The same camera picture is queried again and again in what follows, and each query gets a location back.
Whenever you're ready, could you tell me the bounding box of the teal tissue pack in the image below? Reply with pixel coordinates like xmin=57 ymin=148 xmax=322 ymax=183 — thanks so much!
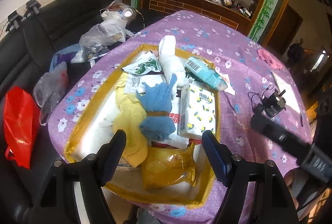
xmin=185 ymin=57 xmax=226 ymax=91

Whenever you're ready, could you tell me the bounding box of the pink cloth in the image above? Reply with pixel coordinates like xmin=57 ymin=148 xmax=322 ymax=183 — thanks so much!
xmin=257 ymin=48 xmax=283 ymax=70

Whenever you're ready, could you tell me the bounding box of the white green printed packet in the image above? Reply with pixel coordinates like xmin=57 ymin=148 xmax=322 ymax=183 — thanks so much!
xmin=122 ymin=51 xmax=161 ymax=75

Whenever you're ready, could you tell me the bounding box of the white paper sheet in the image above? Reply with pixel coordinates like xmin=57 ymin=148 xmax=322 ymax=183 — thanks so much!
xmin=272 ymin=71 xmax=300 ymax=114

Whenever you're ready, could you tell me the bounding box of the yellow snack packet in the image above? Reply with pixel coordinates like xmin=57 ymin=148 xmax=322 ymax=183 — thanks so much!
xmin=141 ymin=144 xmax=196 ymax=190

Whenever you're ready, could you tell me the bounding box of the dark wooden cabinet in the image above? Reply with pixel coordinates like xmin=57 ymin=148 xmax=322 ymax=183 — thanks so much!
xmin=139 ymin=0 xmax=250 ymax=35

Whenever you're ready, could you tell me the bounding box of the black leather sofa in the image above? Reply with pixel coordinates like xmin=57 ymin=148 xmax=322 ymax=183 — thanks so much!
xmin=1 ymin=0 xmax=114 ymax=223

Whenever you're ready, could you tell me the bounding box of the lemon pattern tissue pack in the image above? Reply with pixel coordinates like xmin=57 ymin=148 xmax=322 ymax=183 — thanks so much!
xmin=178 ymin=83 xmax=217 ymax=140

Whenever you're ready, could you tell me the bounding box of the white plastic bags pile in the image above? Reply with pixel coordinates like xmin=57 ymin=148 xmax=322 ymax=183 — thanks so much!
xmin=71 ymin=1 xmax=137 ymax=63

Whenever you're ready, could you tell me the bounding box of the white foam box yellow tape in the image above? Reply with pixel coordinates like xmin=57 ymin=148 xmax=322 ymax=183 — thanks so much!
xmin=63 ymin=44 xmax=215 ymax=209

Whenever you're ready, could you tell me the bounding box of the purple floral tablecloth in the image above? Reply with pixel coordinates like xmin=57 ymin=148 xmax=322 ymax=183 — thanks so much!
xmin=48 ymin=9 xmax=314 ymax=224

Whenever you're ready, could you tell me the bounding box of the blue cloth bundle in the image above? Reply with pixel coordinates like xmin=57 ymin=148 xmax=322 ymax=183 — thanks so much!
xmin=136 ymin=74 xmax=177 ymax=142

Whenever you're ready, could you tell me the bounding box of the red plastic bag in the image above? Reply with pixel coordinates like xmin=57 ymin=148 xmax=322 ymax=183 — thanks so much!
xmin=3 ymin=87 xmax=40 ymax=169

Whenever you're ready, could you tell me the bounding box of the clear grey plastic bag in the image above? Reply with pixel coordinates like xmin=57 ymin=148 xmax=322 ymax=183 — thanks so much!
xmin=33 ymin=62 xmax=69 ymax=126

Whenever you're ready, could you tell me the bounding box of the yellow towel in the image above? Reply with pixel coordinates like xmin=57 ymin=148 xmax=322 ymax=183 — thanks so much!
xmin=112 ymin=73 xmax=148 ymax=168

